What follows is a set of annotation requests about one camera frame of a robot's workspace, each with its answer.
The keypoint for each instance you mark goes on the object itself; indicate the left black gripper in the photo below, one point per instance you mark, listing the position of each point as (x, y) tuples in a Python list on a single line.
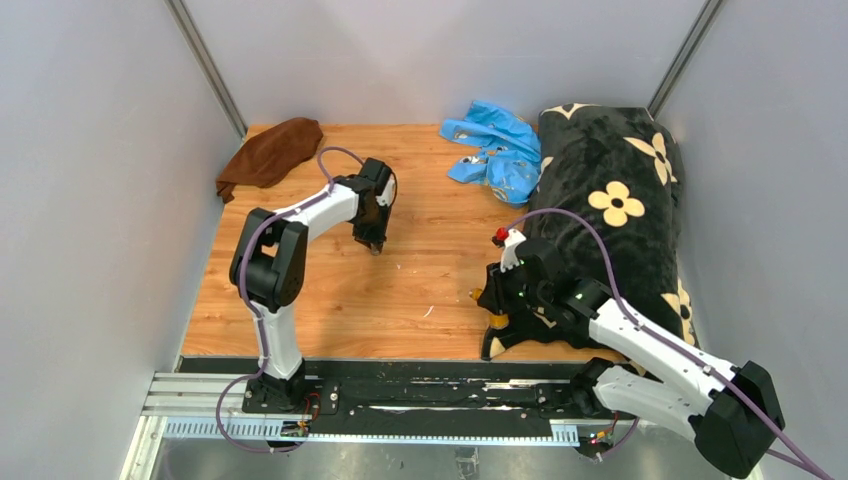
[(373, 237)]

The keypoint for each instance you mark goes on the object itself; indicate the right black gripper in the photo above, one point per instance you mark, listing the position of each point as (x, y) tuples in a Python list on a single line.
[(494, 296)]

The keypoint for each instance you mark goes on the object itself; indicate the yellow brass water faucet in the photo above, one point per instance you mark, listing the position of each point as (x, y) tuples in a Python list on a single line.
[(496, 321)]

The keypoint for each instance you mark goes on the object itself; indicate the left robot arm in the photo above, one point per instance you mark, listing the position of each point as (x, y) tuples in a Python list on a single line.
[(268, 269)]

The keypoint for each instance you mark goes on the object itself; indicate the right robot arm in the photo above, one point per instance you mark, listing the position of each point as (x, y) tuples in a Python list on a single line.
[(730, 413)]

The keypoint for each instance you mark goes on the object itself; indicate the brown cloth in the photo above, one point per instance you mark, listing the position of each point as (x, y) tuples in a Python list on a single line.
[(267, 158)]

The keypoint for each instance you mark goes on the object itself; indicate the blue plastic bag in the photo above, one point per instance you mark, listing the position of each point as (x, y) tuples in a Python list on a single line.
[(508, 152)]

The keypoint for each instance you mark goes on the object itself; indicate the black floral blanket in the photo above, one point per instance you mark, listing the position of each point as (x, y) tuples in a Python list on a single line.
[(617, 173)]

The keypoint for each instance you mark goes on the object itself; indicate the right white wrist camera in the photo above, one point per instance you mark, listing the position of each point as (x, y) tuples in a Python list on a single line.
[(508, 240)]

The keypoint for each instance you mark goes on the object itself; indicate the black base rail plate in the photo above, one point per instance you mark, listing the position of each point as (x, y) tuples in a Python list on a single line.
[(409, 402)]

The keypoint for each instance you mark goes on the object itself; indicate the aluminium frame rail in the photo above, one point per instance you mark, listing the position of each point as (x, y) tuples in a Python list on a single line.
[(180, 401)]

